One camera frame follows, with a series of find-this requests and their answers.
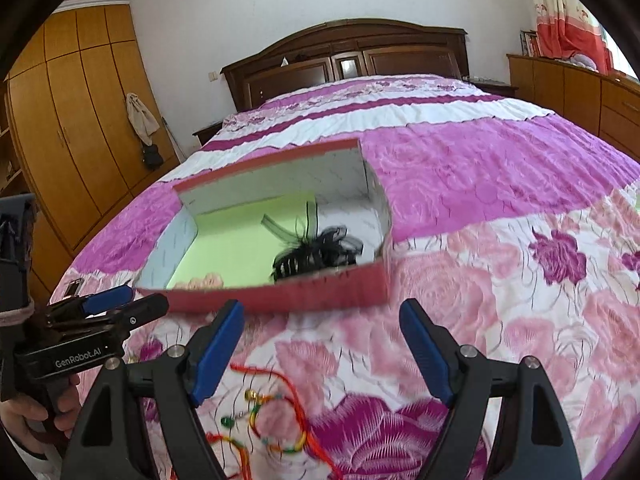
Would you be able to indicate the floral cream red curtain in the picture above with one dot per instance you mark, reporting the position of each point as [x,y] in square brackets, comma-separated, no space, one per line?
[566,28]

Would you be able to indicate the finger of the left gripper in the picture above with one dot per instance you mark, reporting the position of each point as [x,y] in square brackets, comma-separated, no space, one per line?
[93,304]
[120,321]

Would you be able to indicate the dark wooden headboard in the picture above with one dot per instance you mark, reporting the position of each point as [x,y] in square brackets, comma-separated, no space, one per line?
[346,49]

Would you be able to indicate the hanging beige cloth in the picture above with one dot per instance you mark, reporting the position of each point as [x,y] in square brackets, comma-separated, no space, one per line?
[141,119]

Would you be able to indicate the pink flower hair clip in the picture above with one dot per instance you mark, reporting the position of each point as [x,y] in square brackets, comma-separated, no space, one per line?
[209,282]

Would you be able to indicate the black ribbon hair clip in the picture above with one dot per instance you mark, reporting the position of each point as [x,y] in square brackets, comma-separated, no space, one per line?
[311,250]

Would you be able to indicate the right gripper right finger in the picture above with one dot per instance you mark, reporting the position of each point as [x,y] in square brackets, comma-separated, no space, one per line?
[532,439]

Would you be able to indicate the floral pink purple bedspread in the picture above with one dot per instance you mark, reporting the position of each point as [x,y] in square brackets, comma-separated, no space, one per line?
[513,227]

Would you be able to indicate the wooden dresser cabinet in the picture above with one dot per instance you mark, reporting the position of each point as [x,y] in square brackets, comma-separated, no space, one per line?
[604,105]

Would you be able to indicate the person's left hand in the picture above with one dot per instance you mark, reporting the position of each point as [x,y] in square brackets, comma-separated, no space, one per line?
[17,412]

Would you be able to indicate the small dark hair clip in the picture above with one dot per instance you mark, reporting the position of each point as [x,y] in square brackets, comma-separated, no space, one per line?
[73,288]

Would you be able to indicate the black hanging bag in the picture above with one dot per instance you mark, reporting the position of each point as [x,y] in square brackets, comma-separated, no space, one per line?
[151,157]

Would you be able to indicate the left nightstand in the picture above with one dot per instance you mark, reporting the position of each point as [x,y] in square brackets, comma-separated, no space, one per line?
[206,134]

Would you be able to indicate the pink cardboard shoebox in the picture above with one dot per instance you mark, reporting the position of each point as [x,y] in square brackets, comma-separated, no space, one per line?
[347,194]

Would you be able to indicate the green paper sheet in box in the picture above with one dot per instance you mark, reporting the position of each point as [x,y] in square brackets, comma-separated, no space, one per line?
[233,243]

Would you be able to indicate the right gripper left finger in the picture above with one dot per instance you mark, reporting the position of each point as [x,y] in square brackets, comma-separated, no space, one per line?
[110,440]

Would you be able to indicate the wooden wardrobe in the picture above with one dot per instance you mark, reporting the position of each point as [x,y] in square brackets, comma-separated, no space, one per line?
[66,136]

